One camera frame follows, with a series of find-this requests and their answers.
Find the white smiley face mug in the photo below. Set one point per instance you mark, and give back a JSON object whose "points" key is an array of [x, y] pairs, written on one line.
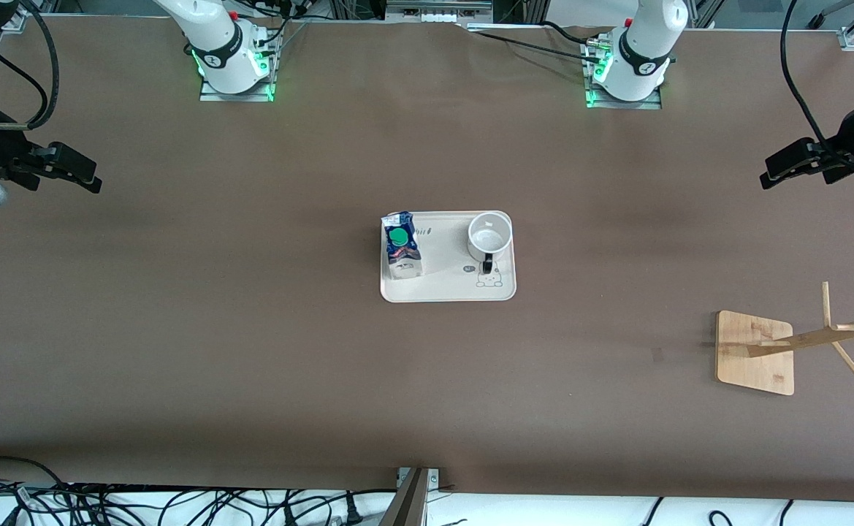
{"points": [[489, 237]]}

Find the blue white milk carton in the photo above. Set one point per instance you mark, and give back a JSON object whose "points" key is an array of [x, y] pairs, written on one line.
{"points": [[401, 256]]}

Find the beige rabbit print tray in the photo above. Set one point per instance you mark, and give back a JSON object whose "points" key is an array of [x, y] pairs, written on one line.
{"points": [[448, 281]]}

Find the wooden mug stand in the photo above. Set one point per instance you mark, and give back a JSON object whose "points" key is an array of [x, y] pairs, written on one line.
{"points": [[752, 365]]}

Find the silver socket strip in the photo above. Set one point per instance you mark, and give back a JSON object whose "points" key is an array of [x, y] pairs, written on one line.
{"points": [[437, 9]]}

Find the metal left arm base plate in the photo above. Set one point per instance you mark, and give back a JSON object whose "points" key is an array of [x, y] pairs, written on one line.
{"points": [[653, 102]]}

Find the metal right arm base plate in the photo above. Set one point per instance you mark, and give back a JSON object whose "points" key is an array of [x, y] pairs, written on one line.
{"points": [[266, 91]]}

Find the aluminium frame profile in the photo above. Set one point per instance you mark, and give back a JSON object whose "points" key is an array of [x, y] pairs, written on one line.
{"points": [[408, 500]]}

